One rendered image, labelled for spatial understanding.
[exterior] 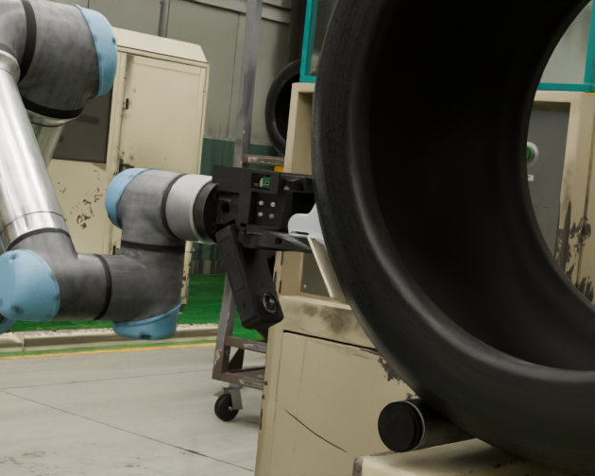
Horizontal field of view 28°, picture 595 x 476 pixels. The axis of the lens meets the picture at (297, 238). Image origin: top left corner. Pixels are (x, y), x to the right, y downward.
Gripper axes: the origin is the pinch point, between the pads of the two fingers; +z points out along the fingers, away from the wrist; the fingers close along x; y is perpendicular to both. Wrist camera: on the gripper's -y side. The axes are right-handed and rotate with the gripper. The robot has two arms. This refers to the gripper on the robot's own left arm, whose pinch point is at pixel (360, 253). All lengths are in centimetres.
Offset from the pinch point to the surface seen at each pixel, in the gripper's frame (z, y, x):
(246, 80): -283, 43, 283
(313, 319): -54, -17, 61
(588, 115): -9, 20, 63
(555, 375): 29.0, -5.8, -12.4
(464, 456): 14.0, -17.3, 0.8
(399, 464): 12.5, -17.3, -7.6
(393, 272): 12.9, -0.1, -12.2
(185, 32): -796, 129, 733
